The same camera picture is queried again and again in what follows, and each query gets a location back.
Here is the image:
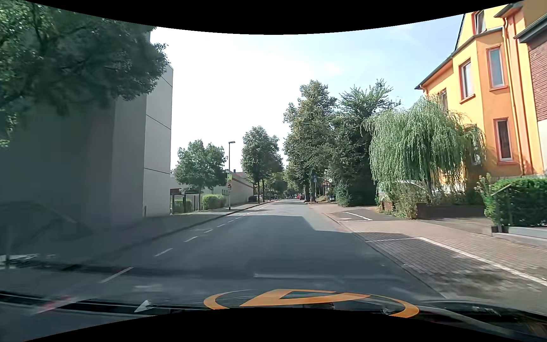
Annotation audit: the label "dark green hedge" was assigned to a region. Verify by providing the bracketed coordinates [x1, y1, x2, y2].
[334, 180, 379, 208]

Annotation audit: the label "round green tree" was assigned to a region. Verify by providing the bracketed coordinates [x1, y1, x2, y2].
[173, 139, 228, 211]

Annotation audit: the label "low grey wall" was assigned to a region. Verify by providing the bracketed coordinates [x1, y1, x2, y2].
[490, 225, 547, 255]

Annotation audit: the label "low white building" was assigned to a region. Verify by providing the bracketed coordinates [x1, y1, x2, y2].
[169, 170, 255, 208]

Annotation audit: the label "red brick pavement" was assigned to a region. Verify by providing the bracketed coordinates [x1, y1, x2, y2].
[309, 201, 547, 320]

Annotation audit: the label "tall green tree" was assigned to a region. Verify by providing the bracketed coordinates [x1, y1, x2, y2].
[240, 125, 284, 203]

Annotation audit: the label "lamp post with sign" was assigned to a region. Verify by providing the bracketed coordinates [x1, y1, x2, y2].
[226, 141, 236, 211]

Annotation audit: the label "green bushes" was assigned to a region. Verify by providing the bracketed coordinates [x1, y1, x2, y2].
[381, 182, 428, 220]

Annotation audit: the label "grey asphalt road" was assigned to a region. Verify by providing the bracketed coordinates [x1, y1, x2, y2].
[0, 199, 445, 309]

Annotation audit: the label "tall slender tree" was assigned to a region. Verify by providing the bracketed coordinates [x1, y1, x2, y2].
[282, 79, 338, 203]

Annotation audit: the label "yellow and orange building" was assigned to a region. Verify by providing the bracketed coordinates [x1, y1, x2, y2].
[414, 0, 547, 192]

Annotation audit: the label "large overhanging tree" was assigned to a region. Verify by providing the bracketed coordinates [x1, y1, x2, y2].
[0, 0, 170, 149]

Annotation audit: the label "car's own bonnet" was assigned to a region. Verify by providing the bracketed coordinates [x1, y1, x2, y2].
[0, 287, 547, 342]

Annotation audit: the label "large grey building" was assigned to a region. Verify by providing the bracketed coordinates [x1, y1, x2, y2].
[0, 64, 174, 240]

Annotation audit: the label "dark low wall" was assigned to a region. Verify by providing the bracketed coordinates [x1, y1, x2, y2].
[415, 203, 486, 220]

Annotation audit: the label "broad dark tree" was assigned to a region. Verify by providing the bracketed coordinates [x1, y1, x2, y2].
[328, 79, 401, 206]

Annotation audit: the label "distant group of trees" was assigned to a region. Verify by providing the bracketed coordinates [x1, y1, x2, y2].
[268, 170, 304, 199]

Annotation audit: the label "road markings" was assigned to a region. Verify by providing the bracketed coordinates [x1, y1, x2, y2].
[98, 203, 547, 301]

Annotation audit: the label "grey paved pavement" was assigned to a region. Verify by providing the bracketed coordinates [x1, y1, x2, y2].
[0, 201, 274, 277]

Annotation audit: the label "weeping willow tree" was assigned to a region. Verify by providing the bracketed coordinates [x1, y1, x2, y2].
[363, 96, 486, 202]

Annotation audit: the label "light green bush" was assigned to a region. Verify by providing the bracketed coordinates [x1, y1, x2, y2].
[201, 194, 227, 211]

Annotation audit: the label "trimmed green hedge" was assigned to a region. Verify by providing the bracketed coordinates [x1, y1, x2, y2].
[476, 174, 547, 228]

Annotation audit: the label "dark shelter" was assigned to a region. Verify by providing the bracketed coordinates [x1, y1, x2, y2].
[169, 187, 204, 215]

